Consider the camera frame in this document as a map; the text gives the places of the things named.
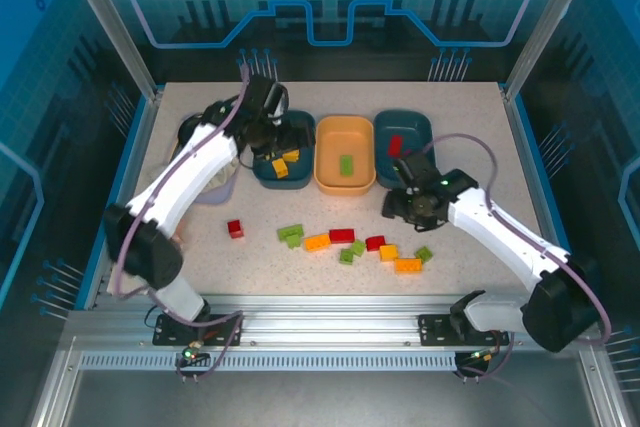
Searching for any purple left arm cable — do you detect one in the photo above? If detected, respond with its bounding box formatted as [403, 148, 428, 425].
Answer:
[110, 64, 251, 384]

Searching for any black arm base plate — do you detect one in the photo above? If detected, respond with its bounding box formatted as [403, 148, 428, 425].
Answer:
[152, 313, 244, 347]
[417, 313, 510, 347]

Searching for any beige cloth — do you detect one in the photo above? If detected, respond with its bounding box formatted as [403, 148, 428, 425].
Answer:
[203, 159, 239, 193]

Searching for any orange rectangular container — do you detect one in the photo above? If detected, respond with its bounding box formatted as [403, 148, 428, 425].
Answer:
[313, 115, 377, 197]

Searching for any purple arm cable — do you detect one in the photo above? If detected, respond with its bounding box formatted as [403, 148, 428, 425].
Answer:
[417, 133, 612, 384]
[110, 64, 251, 384]

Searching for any aluminium frame post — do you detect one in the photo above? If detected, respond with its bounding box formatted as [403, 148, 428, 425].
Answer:
[55, 0, 162, 104]
[501, 0, 587, 104]

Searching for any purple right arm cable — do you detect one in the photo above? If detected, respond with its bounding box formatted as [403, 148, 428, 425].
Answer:
[417, 133, 612, 384]

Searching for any slotted aluminium strip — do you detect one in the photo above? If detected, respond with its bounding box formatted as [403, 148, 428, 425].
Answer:
[79, 352, 459, 373]

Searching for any teal rectangular container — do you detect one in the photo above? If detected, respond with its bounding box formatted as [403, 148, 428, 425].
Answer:
[251, 109, 317, 192]
[373, 109, 434, 188]

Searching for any lavender tray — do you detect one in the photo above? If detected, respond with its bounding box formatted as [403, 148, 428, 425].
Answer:
[169, 139, 240, 206]

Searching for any aluminium front rail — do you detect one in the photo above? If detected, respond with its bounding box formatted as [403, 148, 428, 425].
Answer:
[64, 294, 601, 351]

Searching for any black round plate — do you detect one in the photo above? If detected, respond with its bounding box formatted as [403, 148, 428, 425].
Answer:
[175, 115, 206, 146]

